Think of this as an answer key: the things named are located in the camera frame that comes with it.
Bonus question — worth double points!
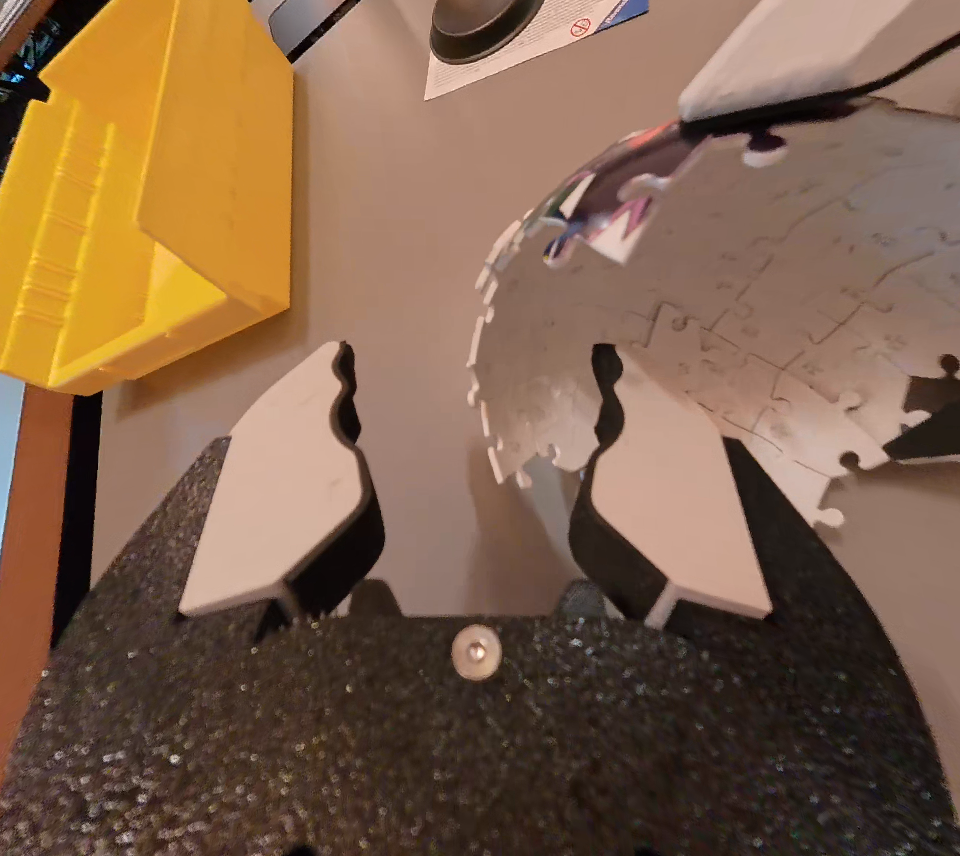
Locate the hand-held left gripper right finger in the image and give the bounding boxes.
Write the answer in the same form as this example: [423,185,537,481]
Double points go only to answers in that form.
[567,344,774,630]

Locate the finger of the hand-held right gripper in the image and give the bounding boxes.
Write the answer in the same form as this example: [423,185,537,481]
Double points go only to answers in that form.
[677,0,960,139]

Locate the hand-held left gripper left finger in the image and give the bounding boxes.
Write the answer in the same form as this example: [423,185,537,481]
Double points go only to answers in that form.
[178,340,387,622]

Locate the colourful cartoon puzzle ball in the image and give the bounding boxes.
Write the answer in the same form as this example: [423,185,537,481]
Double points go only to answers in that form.
[465,95,960,529]

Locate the black round ball stand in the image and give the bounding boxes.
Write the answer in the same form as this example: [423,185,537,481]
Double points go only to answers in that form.
[429,0,553,66]

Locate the yellow plastic bin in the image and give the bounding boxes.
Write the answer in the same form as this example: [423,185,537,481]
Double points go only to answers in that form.
[0,0,294,396]

